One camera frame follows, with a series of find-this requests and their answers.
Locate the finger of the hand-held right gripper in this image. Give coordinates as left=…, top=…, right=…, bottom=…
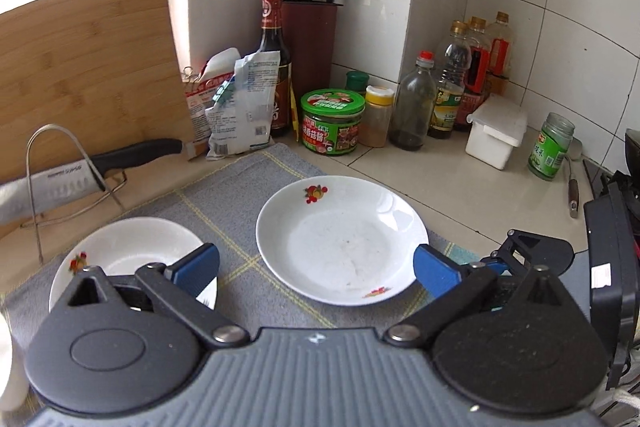
left=470, top=229, right=576, bottom=280

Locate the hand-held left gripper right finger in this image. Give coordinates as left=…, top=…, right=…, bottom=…
left=382, top=244, right=583, bottom=349

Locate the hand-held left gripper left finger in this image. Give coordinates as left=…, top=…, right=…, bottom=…
left=50, top=243, right=251, bottom=350

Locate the white flower-print plate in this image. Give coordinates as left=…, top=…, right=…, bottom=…
left=256, top=175, right=430, bottom=306
left=49, top=217, right=218, bottom=313

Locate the white bowl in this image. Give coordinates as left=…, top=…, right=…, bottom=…
left=0, top=314, right=28, bottom=413

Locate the grey checked cloth mat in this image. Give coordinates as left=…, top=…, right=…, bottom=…
left=0, top=142, right=481, bottom=408

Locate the black gas stove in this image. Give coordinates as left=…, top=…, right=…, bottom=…
left=582, top=157, right=626, bottom=200

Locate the green glass jar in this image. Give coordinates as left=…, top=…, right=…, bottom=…
left=527, top=113, right=576, bottom=181

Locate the white plastic container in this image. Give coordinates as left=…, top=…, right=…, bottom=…
left=465, top=94, right=529, bottom=170

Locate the red and white packet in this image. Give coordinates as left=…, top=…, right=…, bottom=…
left=182, top=48, right=241, bottom=158

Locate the white and blue packet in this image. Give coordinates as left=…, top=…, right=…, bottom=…
left=206, top=51, right=282, bottom=158

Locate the yellow-lidded spice jar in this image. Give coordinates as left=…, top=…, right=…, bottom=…
left=360, top=84, right=396, bottom=148

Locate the clear red-capped bottle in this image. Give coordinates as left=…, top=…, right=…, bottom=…
left=390, top=51, right=437, bottom=152

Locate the green-lidded sauce jar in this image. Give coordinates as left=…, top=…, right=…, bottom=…
left=299, top=88, right=366, bottom=156

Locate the red-labelled gold-capped bottle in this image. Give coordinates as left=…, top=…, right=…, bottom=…
left=455, top=17, right=492, bottom=130

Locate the dark gold-capped bottle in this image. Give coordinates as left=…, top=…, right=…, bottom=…
left=428, top=21, right=473, bottom=138

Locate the small green-capped jar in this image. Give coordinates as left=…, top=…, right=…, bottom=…
left=346, top=70, right=371, bottom=94

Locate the pale oil bottle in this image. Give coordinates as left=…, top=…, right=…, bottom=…
left=486, top=11, right=515, bottom=98

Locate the bamboo cutting board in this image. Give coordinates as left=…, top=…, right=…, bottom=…
left=0, top=0, right=197, bottom=243

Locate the dark soy sauce bottle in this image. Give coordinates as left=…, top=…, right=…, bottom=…
left=256, top=0, right=293, bottom=138

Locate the dark red knife block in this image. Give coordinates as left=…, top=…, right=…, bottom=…
left=281, top=1, right=345, bottom=100

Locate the wooden-handled metal spatula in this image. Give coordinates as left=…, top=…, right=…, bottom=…
left=567, top=138, right=585, bottom=219

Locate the black-handled kitchen cleaver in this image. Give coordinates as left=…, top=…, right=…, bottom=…
left=0, top=138, right=183, bottom=228

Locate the metal wire rack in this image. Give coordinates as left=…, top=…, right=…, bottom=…
left=20, top=123, right=128, bottom=265

